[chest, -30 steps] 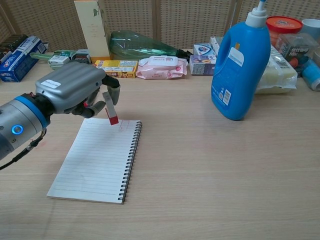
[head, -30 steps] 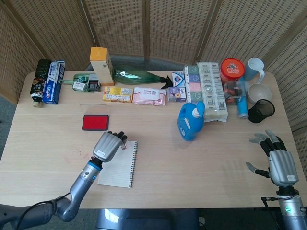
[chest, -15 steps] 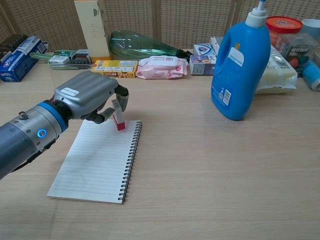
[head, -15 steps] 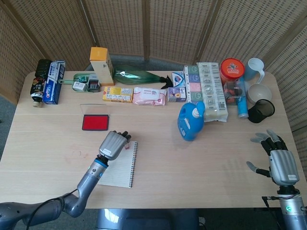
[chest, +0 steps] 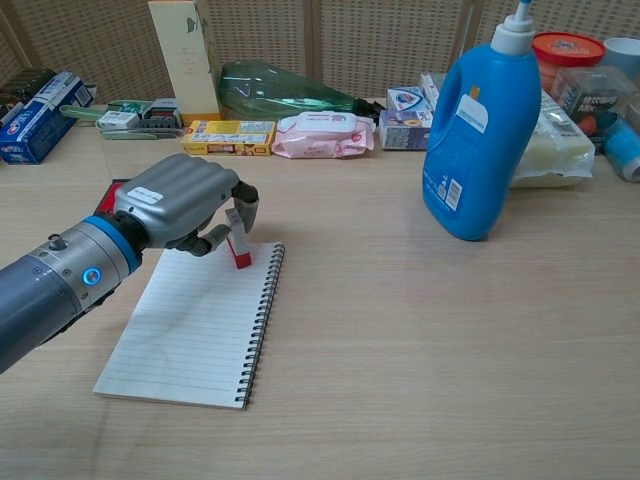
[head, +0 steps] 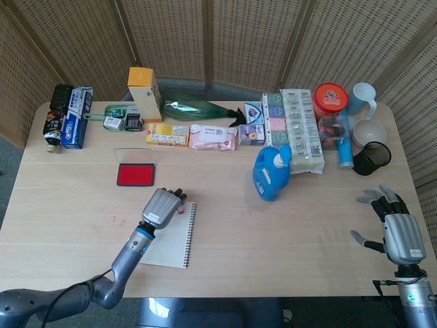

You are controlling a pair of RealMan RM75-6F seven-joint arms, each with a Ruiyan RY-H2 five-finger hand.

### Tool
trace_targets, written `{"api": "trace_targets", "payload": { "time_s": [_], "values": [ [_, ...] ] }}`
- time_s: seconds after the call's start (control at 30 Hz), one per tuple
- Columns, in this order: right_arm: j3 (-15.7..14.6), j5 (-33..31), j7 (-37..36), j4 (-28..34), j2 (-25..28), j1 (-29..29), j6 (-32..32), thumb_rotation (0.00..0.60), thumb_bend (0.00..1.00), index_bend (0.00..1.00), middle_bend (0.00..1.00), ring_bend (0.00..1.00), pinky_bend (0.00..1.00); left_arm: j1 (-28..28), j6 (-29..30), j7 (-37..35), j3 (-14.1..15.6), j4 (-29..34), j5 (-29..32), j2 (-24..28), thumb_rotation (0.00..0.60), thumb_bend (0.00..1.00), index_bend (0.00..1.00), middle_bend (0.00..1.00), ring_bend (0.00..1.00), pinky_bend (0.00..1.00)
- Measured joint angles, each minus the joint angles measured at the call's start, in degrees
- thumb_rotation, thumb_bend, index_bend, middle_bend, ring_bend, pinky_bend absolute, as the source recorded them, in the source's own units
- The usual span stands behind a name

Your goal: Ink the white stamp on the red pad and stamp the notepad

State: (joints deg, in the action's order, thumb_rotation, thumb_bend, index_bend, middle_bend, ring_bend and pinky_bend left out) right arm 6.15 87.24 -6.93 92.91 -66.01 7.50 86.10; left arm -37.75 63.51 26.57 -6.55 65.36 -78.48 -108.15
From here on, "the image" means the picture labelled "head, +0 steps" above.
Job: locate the tall yellow carton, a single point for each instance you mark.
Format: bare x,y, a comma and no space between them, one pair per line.
147,99

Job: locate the flat yellow box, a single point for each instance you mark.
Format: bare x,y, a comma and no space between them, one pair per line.
167,135

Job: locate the wooden perforated folding screen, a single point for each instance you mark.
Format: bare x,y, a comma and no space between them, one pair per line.
252,34

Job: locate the green plastic tray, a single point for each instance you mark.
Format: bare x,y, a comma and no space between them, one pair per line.
108,111

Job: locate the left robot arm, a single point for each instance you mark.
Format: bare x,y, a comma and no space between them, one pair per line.
126,263

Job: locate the small white box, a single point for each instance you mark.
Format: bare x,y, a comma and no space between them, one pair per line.
112,122

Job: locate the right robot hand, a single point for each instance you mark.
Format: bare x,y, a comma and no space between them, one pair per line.
404,239

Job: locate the blue toothpaste box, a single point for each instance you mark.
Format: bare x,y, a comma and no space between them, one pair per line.
76,116

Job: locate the blue detergent bottle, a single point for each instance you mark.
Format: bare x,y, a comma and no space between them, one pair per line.
269,177

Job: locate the red ink pad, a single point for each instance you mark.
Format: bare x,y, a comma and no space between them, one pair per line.
136,174

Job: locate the white blue soap box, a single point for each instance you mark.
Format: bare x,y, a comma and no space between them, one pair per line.
253,112

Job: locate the pastel tissue multipack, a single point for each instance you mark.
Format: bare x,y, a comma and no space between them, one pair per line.
274,119

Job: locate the light blue mug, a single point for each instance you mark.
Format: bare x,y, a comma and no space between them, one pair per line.
362,97

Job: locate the beige bowl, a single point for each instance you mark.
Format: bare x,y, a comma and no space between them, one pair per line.
368,133

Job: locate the small purple box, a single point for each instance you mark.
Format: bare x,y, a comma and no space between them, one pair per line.
251,135

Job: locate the black mesh pen cup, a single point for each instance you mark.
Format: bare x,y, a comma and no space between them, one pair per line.
372,159

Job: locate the long white sponge package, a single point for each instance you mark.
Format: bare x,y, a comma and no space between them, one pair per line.
302,130

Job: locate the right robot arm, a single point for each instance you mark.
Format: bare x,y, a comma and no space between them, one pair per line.
416,300

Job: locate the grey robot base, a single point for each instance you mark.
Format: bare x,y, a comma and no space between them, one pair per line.
205,314

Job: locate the white spiral notebook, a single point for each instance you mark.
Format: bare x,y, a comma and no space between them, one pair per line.
174,242

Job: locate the green plastic spray bottle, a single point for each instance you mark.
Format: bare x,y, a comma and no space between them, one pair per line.
191,109

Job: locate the orange lid snack jar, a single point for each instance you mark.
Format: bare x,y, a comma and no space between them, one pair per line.
330,97

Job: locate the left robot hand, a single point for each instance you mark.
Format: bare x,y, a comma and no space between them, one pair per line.
162,206

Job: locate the clear plastic snack box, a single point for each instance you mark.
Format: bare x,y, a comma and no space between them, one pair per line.
329,131

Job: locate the pink wet wipes pack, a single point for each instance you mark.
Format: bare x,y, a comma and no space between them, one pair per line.
211,136

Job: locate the small green box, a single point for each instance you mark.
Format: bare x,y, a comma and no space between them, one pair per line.
119,112

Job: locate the blue cylindrical tube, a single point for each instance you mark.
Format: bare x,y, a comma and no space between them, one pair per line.
345,153

